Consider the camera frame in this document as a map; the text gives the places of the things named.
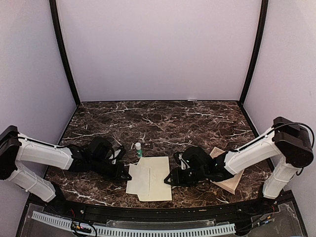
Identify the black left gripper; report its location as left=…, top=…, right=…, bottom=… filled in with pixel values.
left=90, top=157, right=132, bottom=182

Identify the black curved front rail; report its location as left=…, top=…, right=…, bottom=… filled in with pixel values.
left=41, top=192, right=279, bottom=225

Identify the left black frame post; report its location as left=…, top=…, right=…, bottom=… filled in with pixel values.
left=49, top=0, right=81, bottom=107

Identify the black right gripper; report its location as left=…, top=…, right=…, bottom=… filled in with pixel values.
left=164, top=167, right=207, bottom=187

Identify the white slotted cable duct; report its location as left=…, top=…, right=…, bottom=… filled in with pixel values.
left=32, top=211, right=236, bottom=237

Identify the right black frame post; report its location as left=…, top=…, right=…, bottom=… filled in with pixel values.
left=238, top=0, right=269, bottom=107

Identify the cream letter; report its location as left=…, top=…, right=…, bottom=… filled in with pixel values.
left=126, top=164, right=150, bottom=195

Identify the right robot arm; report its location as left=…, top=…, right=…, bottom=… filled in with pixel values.
left=164, top=117, right=316, bottom=214

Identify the black frame post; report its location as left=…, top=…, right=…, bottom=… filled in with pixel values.
left=238, top=0, right=269, bottom=107
left=49, top=0, right=81, bottom=107

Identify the cream paper envelope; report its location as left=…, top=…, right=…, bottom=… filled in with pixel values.
left=138, top=157, right=172, bottom=202

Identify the green white glue stick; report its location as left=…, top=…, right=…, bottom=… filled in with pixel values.
left=135, top=142, right=143, bottom=158

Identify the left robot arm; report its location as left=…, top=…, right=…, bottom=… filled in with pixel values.
left=0, top=125, right=132, bottom=215

